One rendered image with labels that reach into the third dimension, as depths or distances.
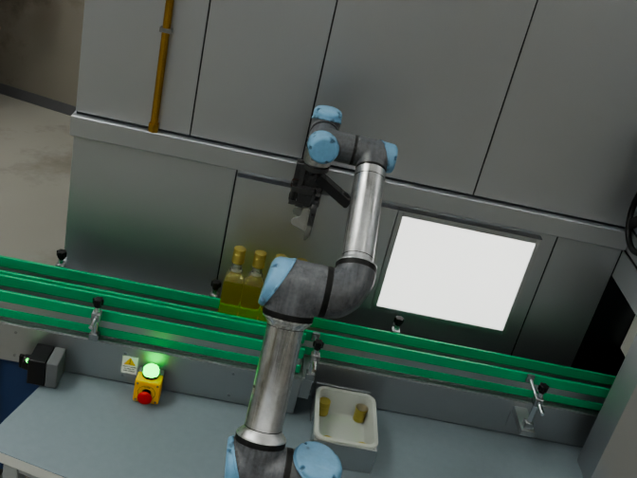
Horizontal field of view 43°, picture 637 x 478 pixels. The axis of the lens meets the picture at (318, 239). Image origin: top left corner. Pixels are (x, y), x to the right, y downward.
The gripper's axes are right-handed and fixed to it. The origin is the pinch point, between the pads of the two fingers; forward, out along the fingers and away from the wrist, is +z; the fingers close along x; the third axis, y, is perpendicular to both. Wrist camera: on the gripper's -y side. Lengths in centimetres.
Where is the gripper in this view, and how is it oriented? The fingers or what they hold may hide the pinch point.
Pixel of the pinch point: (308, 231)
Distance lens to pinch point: 222.8
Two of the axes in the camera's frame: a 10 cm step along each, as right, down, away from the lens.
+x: -0.4, 4.5, -8.9
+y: -9.8, -2.1, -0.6
